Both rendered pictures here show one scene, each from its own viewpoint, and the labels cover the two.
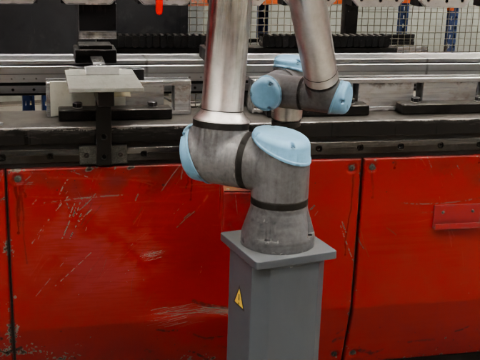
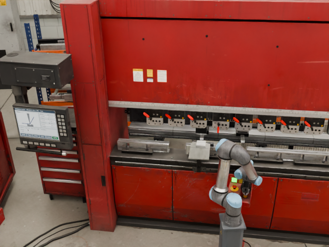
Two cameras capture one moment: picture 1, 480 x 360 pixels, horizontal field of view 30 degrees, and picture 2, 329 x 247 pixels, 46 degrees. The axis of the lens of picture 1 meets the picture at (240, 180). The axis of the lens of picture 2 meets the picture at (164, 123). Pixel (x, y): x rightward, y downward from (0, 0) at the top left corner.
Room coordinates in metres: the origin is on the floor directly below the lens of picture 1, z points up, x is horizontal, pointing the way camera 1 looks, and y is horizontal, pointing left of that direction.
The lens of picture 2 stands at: (-0.61, -0.46, 2.88)
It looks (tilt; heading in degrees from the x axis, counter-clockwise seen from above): 28 degrees down; 22
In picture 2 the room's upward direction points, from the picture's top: 1 degrees counter-clockwise
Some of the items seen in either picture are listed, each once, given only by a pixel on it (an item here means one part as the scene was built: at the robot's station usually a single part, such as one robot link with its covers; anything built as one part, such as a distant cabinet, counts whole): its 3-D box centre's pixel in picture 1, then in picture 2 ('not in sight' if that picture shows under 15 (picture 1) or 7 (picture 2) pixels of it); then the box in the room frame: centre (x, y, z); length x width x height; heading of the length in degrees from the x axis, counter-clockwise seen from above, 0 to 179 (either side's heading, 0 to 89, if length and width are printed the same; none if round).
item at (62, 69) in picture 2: not in sight; (42, 107); (1.64, 1.50, 1.53); 0.51 x 0.25 x 0.85; 99
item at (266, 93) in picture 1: (278, 91); (242, 173); (2.01, -0.08, 1.03); 0.11 x 0.11 x 0.08; 66
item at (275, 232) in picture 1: (278, 218); (232, 215); (1.72, -0.08, 0.82); 0.15 x 0.15 x 0.10
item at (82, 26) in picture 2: not in sight; (104, 113); (2.35, 1.38, 1.15); 0.85 x 0.25 x 2.30; 13
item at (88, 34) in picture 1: (97, 21); (200, 130); (2.40, 0.39, 1.13); 0.10 x 0.02 x 0.10; 103
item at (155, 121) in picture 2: not in sight; (155, 115); (2.30, 0.81, 1.26); 0.15 x 0.09 x 0.17; 103
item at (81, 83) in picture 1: (102, 80); (199, 151); (2.26, 0.36, 1.00); 0.26 x 0.18 x 0.01; 13
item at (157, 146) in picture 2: not in sight; (143, 145); (2.28, 0.93, 0.92); 0.50 x 0.06 x 0.10; 103
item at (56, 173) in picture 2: not in sight; (68, 156); (2.40, 1.93, 0.50); 0.50 x 0.50 x 1.00; 13
